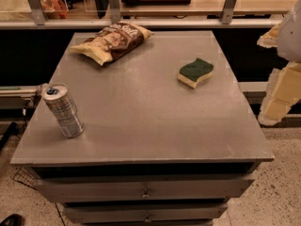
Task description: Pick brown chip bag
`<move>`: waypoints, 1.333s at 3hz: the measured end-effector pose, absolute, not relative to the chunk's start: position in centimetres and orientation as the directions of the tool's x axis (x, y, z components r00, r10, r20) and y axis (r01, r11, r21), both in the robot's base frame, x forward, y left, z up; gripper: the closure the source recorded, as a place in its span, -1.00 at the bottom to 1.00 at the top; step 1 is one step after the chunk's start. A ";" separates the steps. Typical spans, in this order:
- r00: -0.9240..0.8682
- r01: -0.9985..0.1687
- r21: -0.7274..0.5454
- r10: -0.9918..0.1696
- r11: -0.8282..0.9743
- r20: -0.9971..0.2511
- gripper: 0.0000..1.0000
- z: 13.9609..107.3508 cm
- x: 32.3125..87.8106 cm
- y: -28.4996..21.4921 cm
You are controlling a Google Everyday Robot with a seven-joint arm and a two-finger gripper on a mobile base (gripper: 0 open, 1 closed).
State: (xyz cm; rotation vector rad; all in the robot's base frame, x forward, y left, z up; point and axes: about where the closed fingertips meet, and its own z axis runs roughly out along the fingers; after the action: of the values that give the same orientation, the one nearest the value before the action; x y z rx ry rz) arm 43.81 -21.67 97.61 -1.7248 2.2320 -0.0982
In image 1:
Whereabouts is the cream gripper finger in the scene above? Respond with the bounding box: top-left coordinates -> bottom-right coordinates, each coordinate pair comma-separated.
257,24 -> 280,48
258,62 -> 301,126

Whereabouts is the brown chip bag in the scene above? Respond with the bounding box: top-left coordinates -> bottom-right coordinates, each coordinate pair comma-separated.
70,22 -> 152,66

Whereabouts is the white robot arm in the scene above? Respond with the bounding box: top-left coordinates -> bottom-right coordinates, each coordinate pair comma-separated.
257,0 -> 301,126

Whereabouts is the orange plastic bag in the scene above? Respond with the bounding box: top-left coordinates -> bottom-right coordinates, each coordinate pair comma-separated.
40,0 -> 68,19

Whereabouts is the green yellow sponge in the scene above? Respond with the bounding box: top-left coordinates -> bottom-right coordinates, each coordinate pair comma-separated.
178,58 -> 214,89

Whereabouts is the grey drawer cabinet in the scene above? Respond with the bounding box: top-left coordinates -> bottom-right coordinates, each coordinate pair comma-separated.
11,31 -> 273,226

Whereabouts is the lower drawer with knob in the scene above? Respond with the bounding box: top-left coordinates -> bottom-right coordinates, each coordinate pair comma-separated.
64,203 -> 228,224

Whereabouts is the drawer with knob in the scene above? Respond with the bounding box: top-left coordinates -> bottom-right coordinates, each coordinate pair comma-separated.
34,174 -> 254,203
64,203 -> 228,224

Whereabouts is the upper drawer with knob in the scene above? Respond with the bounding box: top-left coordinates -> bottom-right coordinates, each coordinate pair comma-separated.
34,174 -> 254,203

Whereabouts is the silver drink can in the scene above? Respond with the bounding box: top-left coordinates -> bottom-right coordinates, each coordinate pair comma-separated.
41,83 -> 83,138

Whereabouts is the black shoe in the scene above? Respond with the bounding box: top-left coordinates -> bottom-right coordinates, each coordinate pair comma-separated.
0,214 -> 22,226

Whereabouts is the metal shelf rail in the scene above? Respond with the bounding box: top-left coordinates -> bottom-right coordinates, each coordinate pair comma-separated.
0,19 -> 281,30

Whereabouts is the wire rack on floor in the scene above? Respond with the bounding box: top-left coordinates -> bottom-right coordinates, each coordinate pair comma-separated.
13,168 -> 35,189

